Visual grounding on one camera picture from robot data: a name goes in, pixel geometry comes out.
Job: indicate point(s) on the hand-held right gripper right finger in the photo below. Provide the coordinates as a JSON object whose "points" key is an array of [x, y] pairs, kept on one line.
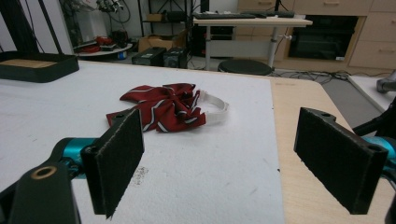
{"points": [[339, 155]]}

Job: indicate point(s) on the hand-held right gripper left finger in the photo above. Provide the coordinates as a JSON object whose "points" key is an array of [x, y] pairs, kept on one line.
{"points": [[115, 161]]}

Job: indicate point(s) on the red striped bow tie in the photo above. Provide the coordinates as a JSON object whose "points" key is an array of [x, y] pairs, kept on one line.
{"points": [[168, 107]]}

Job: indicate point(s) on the dark green tray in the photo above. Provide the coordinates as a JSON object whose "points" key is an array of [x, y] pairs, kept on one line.
{"points": [[34, 66]]}

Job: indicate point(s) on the white foam mat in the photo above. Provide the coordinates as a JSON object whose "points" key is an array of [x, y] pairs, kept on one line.
{"points": [[149, 143]]}

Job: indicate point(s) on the grey metal object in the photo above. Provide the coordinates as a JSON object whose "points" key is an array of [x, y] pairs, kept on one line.
{"points": [[386, 83]]}

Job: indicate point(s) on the black equipment box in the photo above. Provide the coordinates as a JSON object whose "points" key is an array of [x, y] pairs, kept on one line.
{"points": [[148, 56], [175, 57]]}

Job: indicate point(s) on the white round table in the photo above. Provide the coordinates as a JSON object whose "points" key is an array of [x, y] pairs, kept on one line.
{"points": [[102, 51]]}

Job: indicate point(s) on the black built-in oven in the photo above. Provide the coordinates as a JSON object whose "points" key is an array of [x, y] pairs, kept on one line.
{"points": [[323, 37]]}

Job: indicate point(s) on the wooden cabinet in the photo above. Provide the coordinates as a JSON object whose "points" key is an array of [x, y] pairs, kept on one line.
{"points": [[370, 34]]}

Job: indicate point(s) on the cardboard box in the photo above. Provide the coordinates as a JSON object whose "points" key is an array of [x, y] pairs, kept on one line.
{"points": [[160, 41]]}

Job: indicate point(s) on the black round stool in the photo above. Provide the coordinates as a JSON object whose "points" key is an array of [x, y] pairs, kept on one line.
{"points": [[244, 67]]}

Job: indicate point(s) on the black tripod legs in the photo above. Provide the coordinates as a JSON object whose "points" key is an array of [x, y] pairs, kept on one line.
{"points": [[49, 26]]}

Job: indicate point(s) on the black metal shelf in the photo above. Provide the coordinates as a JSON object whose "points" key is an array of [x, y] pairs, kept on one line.
{"points": [[162, 15]]}

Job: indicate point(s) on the light wooden desk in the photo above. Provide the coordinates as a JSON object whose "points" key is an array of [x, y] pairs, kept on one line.
{"points": [[252, 22]]}

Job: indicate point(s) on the black keyboard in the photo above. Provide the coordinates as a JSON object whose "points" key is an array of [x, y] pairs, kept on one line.
{"points": [[224, 15]]}

